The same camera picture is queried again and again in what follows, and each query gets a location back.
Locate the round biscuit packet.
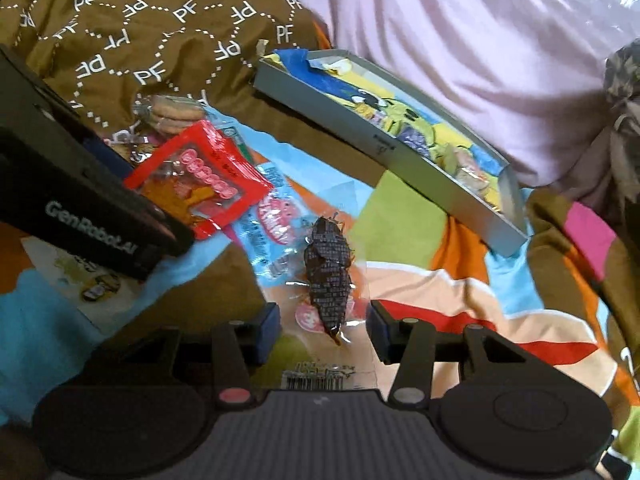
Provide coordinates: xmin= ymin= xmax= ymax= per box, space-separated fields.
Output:
xmin=132 ymin=94 xmax=206 ymax=136

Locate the small red label packet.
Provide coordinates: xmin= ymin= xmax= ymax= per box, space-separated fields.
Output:
xmin=212 ymin=120 xmax=251 ymax=161

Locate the brown patterned blanket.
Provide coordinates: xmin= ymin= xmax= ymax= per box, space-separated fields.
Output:
xmin=0 ymin=0 xmax=331 ymax=156

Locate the light blue snack packet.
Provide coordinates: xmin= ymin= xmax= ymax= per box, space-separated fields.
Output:
xmin=232 ymin=162 xmax=313 ymax=281

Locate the grey box with cartoon drawing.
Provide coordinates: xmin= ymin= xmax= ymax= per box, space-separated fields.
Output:
xmin=252 ymin=49 xmax=531 ymax=258

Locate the colourful cartoon printed blanket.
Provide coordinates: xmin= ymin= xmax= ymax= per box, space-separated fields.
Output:
xmin=0 ymin=100 xmax=640 ymax=480

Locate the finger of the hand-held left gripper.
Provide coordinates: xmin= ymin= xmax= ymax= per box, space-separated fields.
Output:
xmin=0 ymin=44 xmax=135 ymax=181

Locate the clear bag of clothes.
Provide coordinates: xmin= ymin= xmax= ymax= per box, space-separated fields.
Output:
xmin=575 ymin=0 xmax=640 ymax=161

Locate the red dried tofu packet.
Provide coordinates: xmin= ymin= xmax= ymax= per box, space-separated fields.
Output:
xmin=124 ymin=120 xmax=275 ymax=241

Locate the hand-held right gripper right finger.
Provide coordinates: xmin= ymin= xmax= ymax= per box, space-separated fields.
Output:
xmin=366 ymin=300 xmax=553 ymax=407

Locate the dark snack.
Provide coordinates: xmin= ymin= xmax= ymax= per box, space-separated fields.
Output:
xmin=260 ymin=212 xmax=381 ymax=391

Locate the red cookie packet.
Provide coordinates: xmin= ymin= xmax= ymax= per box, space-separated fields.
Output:
xmin=107 ymin=130 xmax=161 ymax=166

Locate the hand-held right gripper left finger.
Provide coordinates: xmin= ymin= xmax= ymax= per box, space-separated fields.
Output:
xmin=95 ymin=301 xmax=282 ymax=408

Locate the pink sheet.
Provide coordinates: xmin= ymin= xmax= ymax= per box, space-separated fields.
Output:
xmin=260 ymin=0 xmax=640 ymax=201

